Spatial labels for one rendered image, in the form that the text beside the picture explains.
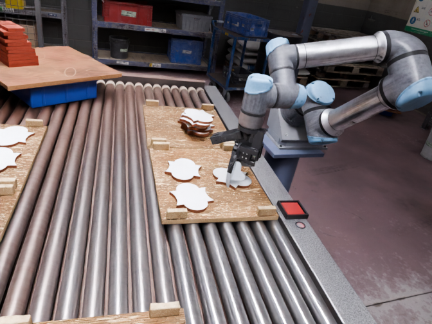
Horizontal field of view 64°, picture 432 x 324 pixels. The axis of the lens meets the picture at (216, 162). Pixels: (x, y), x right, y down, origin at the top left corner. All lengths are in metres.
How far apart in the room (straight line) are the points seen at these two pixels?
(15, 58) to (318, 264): 1.44
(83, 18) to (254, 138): 5.11
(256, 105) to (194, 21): 4.57
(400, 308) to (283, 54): 1.76
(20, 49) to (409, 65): 1.48
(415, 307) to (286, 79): 1.79
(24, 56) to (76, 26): 4.27
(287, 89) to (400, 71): 0.35
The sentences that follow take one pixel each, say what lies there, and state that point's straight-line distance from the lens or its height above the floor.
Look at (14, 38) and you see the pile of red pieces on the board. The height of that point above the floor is 1.16.
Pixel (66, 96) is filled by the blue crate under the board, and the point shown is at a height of 0.95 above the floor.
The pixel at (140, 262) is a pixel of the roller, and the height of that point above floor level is 0.92.
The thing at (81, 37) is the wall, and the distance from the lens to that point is 6.03.
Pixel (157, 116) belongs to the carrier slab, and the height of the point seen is 0.94.
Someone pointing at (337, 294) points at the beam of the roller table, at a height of 0.91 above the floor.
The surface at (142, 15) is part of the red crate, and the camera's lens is 5.35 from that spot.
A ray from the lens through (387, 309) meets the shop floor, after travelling 2.39.
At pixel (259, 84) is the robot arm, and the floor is 1.28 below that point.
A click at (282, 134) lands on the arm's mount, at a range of 1.60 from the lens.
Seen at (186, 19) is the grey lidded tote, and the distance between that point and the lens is 5.49.
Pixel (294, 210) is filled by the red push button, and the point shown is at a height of 0.93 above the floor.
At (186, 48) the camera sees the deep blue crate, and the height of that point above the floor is 0.38.
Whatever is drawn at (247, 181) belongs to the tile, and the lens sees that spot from 1.16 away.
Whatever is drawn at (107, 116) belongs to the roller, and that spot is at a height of 0.92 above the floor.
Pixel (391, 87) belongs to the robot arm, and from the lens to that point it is 1.21.
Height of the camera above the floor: 1.55
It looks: 29 degrees down
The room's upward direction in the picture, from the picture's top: 10 degrees clockwise
